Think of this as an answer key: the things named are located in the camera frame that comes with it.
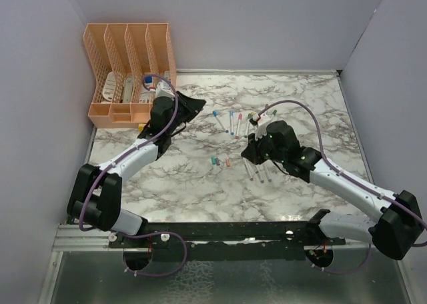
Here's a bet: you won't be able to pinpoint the purple cable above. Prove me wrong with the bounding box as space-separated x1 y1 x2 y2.
256 99 427 274
78 73 187 278

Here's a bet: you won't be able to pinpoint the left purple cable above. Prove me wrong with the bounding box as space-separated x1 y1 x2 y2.
78 73 187 278

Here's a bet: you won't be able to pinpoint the light blue marker pen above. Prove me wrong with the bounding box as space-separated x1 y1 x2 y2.
229 110 235 136

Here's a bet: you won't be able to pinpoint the teal marker pen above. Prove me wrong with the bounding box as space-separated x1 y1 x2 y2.
262 163 272 183

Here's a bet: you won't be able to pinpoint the grey marker pen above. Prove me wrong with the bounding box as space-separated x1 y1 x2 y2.
254 165 264 183

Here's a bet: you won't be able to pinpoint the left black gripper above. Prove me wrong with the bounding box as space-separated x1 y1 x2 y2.
166 91 205 135

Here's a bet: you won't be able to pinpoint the peach plastic desk organizer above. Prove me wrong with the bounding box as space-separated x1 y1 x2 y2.
83 23 177 129

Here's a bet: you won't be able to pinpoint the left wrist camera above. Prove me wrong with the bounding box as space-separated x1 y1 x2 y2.
155 81 175 99

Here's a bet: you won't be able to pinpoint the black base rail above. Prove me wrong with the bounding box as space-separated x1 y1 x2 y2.
109 210 345 262

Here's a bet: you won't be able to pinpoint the peach marker pen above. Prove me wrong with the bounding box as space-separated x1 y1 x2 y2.
243 159 254 181

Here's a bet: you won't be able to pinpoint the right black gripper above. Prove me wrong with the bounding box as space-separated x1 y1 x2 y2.
244 128 287 165

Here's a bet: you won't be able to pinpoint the white remote in organizer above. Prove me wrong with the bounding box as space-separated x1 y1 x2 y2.
101 71 116 102

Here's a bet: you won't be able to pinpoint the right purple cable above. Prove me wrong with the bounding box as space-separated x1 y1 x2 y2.
256 99 427 274

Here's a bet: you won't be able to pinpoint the small white red box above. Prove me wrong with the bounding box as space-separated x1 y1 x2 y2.
163 71 171 82

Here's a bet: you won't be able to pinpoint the cyan marker pen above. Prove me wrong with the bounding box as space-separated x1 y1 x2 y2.
213 111 229 133

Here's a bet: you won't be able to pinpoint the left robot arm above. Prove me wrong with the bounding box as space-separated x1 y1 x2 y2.
67 91 206 247

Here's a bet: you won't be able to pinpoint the pink marker pen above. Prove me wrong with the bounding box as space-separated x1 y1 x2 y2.
235 113 242 139

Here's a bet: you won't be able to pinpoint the white paper packet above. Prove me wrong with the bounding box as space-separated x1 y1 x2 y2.
138 77 153 103

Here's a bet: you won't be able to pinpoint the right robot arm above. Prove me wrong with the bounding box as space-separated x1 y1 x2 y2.
241 121 424 260

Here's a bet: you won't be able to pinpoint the grey stapler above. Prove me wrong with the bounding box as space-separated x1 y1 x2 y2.
121 75 133 103

